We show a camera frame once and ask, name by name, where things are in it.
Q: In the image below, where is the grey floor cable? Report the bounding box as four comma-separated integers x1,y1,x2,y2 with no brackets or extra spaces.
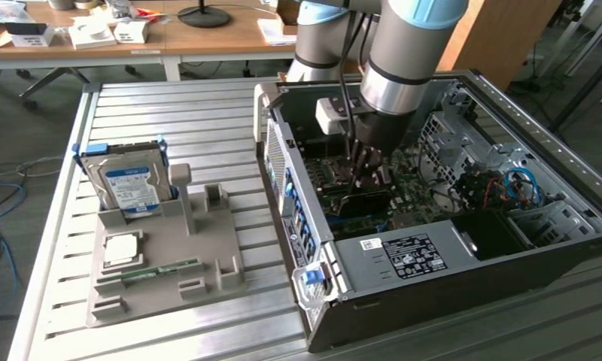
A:
0,156,64,178

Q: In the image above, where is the open black PC case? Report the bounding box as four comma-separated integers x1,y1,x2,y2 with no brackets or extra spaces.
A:
253,68,602,354

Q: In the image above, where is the grey power supply unit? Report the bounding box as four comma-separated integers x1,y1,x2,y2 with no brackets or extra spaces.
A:
334,220,484,294

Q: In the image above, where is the hard disk with blue bracket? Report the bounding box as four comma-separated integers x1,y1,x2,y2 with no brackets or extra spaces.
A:
71,135,175,221

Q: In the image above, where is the white paper stack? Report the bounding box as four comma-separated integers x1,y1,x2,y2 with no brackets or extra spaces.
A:
257,17,298,47

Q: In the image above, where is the white box with black lid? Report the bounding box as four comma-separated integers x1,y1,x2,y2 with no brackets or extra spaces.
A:
8,23,56,48

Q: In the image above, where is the CPU socket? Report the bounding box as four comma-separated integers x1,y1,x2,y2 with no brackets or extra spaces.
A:
329,156,358,185

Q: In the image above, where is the green RAM stick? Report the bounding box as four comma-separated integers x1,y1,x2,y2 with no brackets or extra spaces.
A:
119,258,202,281

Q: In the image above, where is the green motherboard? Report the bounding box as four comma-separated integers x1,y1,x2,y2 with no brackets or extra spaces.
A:
301,138,458,241

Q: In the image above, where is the graphics card with black fan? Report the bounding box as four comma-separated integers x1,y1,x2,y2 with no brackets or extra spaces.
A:
334,189,390,218

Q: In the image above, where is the blue case latch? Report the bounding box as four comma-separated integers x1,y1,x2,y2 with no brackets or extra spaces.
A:
301,268,323,291

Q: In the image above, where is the black round lamp base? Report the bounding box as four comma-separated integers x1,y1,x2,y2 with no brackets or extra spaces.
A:
177,0,233,29

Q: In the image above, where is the metal disk bay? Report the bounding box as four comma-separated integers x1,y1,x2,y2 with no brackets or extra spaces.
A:
508,201,597,249

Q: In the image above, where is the silver CPU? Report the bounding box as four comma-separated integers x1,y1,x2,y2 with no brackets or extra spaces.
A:
103,236,142,265

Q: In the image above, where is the wooden desk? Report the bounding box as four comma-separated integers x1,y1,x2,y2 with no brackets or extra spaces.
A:
0,0,441,82

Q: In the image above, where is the blue floor cable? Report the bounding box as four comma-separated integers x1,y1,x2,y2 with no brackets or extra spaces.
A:
0,165,27,321

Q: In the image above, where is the flat white box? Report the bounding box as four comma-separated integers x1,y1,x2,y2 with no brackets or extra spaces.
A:
68,20,119,50

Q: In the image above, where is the blue wire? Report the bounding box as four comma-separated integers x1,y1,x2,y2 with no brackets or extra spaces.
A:
504,167,544,208

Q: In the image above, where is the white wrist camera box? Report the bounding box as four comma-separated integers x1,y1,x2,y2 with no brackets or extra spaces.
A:
314,97,356,135

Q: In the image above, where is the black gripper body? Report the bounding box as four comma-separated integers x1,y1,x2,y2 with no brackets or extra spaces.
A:
349,111,416,155

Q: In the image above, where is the grey parts rack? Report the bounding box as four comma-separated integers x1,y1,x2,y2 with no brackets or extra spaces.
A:
83,163,253,329

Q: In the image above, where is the wooden cabinet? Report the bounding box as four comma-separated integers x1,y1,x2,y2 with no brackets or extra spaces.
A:
436,0,567,91

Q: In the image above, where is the small white labelled box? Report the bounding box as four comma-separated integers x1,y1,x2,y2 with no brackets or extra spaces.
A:
114,20,151,44

